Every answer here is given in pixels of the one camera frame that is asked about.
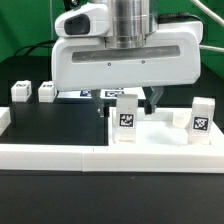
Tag white U-shaped fence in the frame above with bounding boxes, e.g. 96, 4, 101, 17
0, 106, 224, 174

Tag black cables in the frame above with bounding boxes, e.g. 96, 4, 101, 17
13, 39, 58, 57

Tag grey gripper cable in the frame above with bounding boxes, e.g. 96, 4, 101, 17
158, 0, 224, 54

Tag white square tabletop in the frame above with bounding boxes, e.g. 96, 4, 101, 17
109, 108, 224, 146

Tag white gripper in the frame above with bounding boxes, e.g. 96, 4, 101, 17
52, 4, 203, 117

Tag white marker sheet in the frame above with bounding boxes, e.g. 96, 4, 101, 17
58, 87, 145, 100

